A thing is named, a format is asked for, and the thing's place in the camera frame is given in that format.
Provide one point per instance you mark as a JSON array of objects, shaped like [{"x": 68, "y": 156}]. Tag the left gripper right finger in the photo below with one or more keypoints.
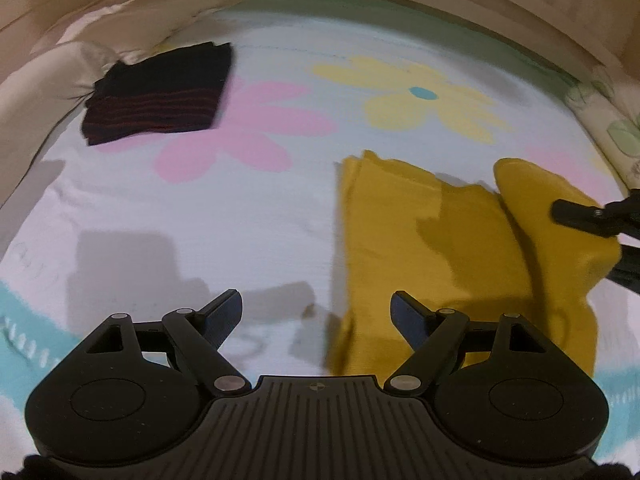
[{"x": 417, "y": 324}]

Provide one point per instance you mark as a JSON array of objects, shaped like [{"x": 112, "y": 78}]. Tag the cream pillow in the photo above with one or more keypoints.
[{"x": 71, "y": 59}]

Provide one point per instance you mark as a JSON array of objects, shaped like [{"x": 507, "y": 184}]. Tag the mustard yellow knit sweater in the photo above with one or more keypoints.
[{"x": 462, "y": 247}]

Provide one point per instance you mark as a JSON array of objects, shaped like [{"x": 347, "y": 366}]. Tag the folded dark striped garment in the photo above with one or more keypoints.
[{"x": 176, "y": 91}]

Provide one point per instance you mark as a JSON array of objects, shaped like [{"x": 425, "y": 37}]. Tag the folded floral quilt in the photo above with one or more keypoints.
[{"x": 607, "y": 105}]

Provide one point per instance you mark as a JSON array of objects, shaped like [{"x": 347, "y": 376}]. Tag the floral bed sheet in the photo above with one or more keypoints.
[{"x": 155, "y": 222}]

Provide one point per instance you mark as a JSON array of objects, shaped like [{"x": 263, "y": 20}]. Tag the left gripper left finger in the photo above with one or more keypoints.
[{"x": 210, "y": 325}]

